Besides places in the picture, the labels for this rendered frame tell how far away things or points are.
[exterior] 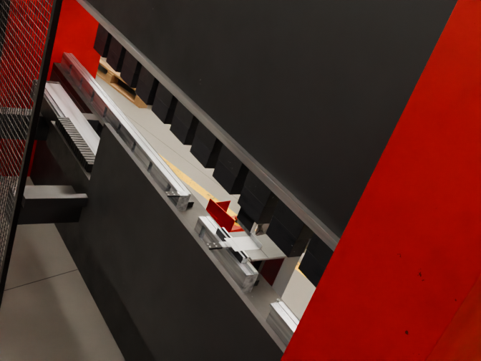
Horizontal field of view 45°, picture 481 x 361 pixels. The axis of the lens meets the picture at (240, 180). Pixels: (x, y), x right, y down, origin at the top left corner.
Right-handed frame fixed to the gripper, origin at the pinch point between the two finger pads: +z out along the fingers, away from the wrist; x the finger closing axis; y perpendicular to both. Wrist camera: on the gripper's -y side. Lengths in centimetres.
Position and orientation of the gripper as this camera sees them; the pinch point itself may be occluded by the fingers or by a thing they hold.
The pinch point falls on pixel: (258, 233)
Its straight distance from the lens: 235.2
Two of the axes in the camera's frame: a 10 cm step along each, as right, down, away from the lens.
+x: 5.2, 5.3, -6.7
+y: -4.0, -5.5, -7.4
